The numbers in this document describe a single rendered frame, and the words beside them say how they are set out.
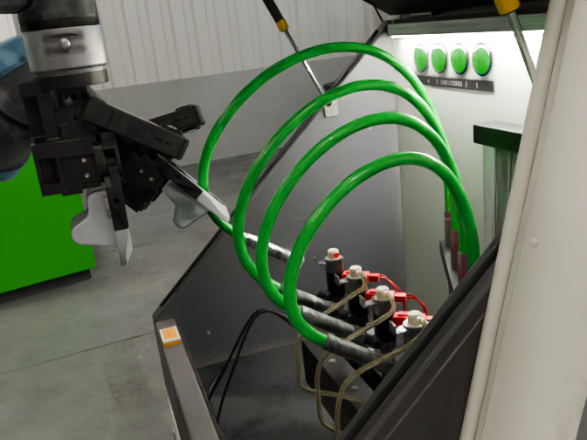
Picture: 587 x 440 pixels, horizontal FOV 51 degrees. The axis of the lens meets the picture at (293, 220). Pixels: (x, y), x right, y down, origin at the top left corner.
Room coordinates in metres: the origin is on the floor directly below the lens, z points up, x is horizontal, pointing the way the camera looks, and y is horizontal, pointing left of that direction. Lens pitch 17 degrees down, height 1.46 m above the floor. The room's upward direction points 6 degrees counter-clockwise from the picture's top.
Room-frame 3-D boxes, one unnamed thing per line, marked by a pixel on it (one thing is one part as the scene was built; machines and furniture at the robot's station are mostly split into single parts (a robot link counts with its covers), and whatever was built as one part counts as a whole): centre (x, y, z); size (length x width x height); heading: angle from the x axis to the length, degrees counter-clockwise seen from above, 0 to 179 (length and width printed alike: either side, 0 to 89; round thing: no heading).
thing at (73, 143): (0.65, 0.22, 1.38); 0.09 x 0.08 x 0.12; 107
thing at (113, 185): (0.64, 0.19, 1.32); 0.05 x 0.02 x 0.09; 17
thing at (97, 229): (0.64, 0.21, 1.27); 0.06 x 0.03 x 0.09; 107
